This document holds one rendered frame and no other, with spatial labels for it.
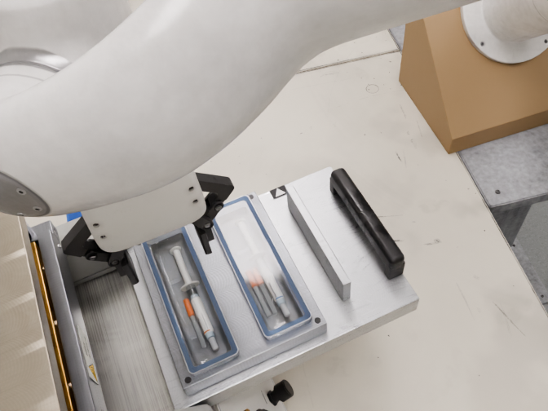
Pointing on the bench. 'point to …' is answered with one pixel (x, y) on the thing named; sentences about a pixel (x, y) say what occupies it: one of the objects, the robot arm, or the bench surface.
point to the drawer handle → (368, 223)
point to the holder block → (233, 311)
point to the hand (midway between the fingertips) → (165, 250)
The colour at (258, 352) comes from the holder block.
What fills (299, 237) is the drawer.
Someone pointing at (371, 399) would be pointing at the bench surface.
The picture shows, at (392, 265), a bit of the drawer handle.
